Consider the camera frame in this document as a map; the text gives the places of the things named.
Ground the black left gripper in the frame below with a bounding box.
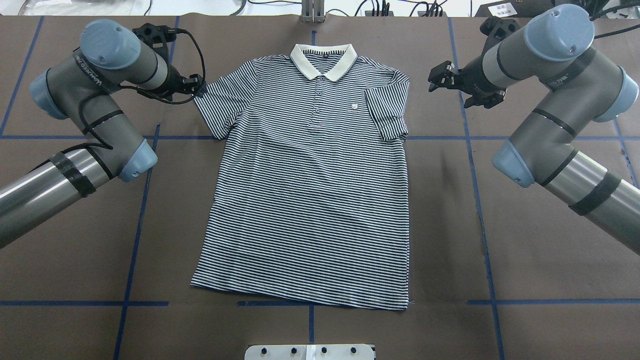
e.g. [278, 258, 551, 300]
[162, 70, 207, 98]

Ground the white pedestal column base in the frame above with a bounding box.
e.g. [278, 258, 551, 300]
[244, 343, 377, 360]

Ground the blue white striped polo shirt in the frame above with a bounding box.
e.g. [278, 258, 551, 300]
[190, 44, 410, 312]

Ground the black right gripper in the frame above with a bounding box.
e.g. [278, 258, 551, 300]
[428, 61, 506, 109]

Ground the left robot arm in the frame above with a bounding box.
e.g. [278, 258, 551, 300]
[1, 18, 206, 248]

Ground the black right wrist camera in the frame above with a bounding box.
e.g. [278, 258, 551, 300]
[479, 16, 521, 54]

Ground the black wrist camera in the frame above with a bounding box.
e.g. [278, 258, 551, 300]
[132, 23, 178, 51]
[479, 16, 521, 54]

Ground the aluminium frame post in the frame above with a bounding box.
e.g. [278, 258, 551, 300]
[301, 0, 326, 24]

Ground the black box with label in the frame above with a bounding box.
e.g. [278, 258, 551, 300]
[473, 0, 554, 18]

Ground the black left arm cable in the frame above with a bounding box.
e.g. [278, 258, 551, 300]
[80, 27, 207, 151]

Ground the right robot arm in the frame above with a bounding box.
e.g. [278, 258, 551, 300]
[428, 4, 640, 253]

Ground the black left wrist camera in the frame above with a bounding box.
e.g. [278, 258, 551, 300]
[132, 23, 178, 51]

